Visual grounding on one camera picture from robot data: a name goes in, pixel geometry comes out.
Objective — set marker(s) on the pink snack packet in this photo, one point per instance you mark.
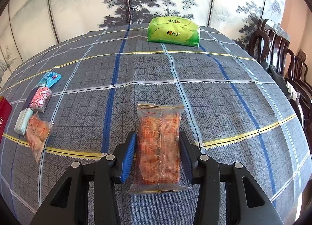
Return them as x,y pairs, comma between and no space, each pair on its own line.
40,99

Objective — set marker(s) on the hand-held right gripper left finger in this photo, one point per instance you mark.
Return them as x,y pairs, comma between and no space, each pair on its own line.
129,156

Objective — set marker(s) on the small clear orange-snack packet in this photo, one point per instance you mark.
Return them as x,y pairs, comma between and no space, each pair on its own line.
36,132

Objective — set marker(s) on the blue plaid tablecloth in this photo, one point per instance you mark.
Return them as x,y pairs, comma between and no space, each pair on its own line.
219,117

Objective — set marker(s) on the red tin box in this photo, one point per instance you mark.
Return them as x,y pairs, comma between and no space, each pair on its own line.
4,115

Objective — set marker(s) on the teal candy packet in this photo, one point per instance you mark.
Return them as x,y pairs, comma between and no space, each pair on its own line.
51,78

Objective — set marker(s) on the large clear biscuit packet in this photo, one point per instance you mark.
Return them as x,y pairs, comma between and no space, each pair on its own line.
158,147

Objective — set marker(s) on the green tissue pack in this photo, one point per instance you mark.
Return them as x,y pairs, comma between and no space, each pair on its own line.
170,33

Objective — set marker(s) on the painted folding screen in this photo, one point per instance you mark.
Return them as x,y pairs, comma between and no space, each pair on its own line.
73,8

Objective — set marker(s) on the white plastic object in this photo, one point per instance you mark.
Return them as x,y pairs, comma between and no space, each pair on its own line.
292,90

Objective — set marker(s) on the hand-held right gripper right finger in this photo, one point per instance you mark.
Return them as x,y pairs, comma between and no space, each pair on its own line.
186,159

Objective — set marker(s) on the dark wooden chair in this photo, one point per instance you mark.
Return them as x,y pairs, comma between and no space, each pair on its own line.
264,42
301,66

